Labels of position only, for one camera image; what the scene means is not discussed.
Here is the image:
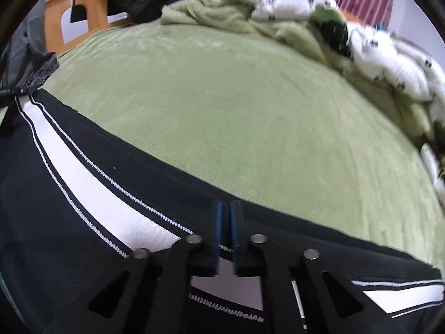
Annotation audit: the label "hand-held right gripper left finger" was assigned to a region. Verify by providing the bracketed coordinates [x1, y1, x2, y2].
[42, 200, 228, 334]

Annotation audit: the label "crumpled green fleece blanket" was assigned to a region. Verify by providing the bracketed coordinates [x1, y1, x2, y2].
[160, 0, 440, 154]

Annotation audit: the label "dark green cloth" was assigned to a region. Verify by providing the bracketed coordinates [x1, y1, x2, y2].
[309, 7, 350, 56]

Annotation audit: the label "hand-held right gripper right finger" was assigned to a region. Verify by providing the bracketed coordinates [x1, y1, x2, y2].
[230, 200, 407, 334]

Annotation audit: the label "wooden bed frame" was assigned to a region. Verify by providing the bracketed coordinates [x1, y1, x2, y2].
[43, 0, 359, 56]

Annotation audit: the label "black pants with white stripe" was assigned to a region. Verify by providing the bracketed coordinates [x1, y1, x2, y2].
[0, 89, 445, 334]

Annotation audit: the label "white duvet with black print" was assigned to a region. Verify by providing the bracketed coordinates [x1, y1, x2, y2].
[205, 0, 445, 195]

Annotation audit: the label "green fleece bed sheet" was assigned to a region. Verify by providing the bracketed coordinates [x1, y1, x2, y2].
[42, 21, 445, 268]

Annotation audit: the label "grey garment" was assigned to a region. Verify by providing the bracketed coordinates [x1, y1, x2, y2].
[0, 0, 60, 98]

